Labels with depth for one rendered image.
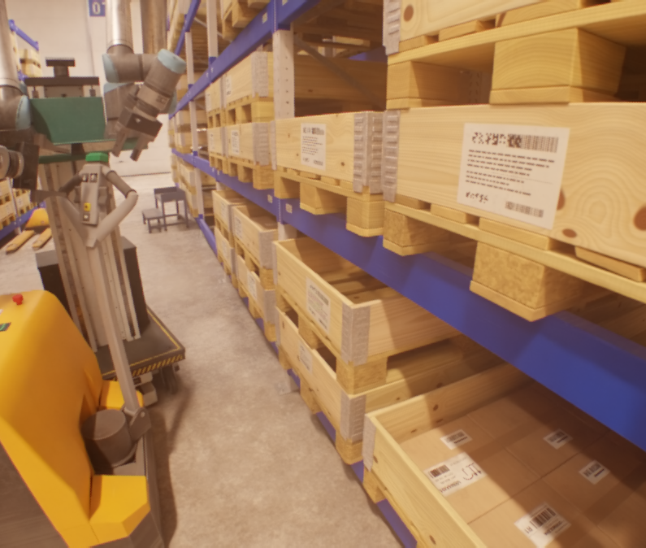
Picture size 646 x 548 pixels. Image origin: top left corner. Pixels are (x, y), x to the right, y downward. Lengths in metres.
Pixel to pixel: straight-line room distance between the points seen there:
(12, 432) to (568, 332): 1.27
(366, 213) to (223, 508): 1.36
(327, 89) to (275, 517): 2.05
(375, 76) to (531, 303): 1.82
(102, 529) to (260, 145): 1.71
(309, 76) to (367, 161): 1.13
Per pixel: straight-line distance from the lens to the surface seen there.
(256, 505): 1.82
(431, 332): 1.41
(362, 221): 1.07
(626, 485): 1.52
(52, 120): 2.13
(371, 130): 1.03
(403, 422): 1.38
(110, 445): 1.65
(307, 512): 1.78
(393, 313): 1.25
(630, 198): 0.57
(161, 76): 1.27
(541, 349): 0.75
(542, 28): 0.67
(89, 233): 1.45
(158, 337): 2.43
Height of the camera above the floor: 1.46
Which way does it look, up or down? 21 degrees down
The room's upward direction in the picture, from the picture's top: straight up
